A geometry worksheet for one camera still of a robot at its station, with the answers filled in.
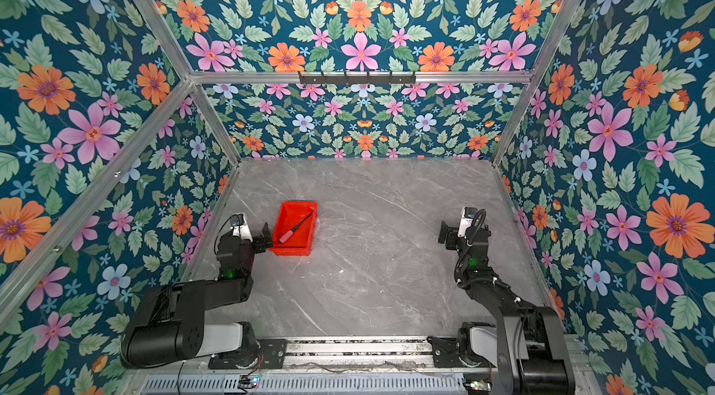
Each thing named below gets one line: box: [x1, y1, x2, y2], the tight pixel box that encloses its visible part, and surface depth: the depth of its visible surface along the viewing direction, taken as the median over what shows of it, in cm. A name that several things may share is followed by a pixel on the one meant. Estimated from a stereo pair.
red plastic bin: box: [269, 201, 320, 257], surface depth 98 cm
